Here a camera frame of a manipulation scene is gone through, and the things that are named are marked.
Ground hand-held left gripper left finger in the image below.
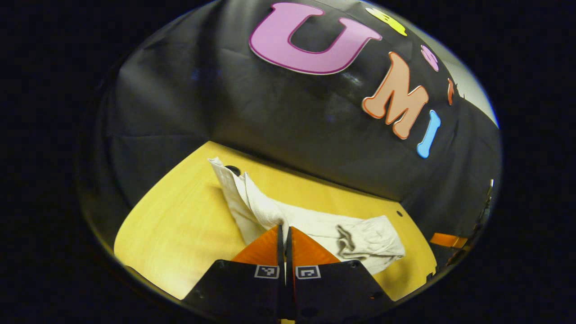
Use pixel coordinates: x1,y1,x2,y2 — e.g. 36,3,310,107
182,225,285,322

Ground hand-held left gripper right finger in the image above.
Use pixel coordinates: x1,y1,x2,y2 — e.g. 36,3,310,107
286,226,395,322

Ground white jeans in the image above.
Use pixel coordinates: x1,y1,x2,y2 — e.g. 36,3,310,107
208,157,406,276

